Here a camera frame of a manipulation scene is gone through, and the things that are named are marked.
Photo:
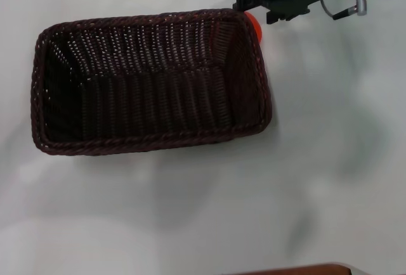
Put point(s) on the orange ball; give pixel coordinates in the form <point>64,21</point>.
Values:
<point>256,29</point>

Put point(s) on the dark brown woven basket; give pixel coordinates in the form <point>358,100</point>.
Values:
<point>142,97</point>

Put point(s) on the brown wooden edge strip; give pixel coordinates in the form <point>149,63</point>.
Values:
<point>301,270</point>

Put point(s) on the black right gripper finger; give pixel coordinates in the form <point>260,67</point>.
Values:
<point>279,17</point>
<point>247,1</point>

